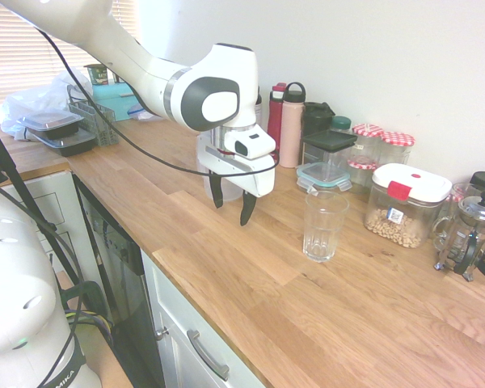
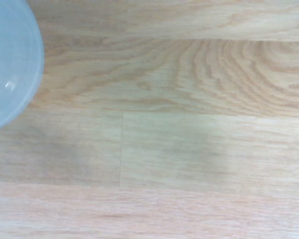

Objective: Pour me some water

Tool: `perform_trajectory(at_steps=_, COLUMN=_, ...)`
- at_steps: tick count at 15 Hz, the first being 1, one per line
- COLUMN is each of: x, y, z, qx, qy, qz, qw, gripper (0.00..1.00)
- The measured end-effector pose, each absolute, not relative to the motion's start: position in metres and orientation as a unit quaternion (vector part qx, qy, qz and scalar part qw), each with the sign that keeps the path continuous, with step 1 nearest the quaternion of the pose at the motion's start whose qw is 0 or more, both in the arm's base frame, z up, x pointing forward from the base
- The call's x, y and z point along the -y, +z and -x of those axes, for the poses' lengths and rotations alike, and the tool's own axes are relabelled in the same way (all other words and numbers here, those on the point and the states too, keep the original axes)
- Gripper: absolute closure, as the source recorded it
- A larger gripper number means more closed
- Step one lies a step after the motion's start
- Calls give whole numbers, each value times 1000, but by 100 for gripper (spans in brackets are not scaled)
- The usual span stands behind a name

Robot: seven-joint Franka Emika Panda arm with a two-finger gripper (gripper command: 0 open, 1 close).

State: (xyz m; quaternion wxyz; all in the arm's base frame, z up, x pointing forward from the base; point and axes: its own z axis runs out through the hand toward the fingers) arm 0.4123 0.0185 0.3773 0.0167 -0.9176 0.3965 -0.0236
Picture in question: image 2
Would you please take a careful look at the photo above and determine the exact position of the translucent plastic pitcher blue lid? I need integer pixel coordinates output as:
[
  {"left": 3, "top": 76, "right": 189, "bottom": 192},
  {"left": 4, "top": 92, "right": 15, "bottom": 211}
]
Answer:
[{"left": 0, "top": 0, "right": 45, "bottom": 132}]

